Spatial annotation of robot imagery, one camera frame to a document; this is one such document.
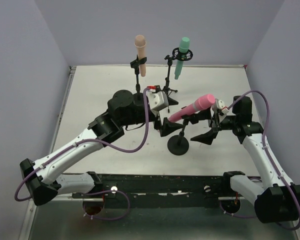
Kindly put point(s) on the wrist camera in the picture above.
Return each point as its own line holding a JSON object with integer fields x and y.
{"x": 157, "y": 99}
{"x": 220, "y": 108}

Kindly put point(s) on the green toy microphone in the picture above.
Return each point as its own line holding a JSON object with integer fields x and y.
{"x": 182, "y": 53}

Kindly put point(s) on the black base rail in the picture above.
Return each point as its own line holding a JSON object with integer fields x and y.
{"x": 161, "y": 191}

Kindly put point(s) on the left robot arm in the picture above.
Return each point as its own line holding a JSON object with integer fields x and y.
{"x": 46, "y": 178}

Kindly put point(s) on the black tripod shock-mount stand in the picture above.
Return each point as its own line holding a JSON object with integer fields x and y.
{"x": 170, "y": 60}

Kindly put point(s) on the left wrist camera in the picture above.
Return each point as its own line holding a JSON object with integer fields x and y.
{"x": 157, "y": 99}

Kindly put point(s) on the pink toy microphone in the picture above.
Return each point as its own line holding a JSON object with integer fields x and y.
{"x": 202, "y": 103}

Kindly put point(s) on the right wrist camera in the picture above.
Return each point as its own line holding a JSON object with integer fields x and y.
{"x": 220, "y": 108}

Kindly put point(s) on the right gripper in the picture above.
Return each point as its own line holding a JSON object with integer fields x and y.
{"x": 215, "y": 122}

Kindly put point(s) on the aluminium frame extrusion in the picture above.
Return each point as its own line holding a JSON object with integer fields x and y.
{"x": 41, "y": 192}

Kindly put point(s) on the beige microphone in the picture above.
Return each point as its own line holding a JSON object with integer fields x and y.
{"x": 140, "y": 44}

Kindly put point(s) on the black round-base clip stand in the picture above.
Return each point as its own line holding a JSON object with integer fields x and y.
{"x": 135, "y": 64}

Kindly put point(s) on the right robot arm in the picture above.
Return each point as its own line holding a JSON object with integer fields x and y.
{"x": 277, "y": 198}

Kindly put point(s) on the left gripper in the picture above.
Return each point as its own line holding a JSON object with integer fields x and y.
{"x": 157, "y": 120}

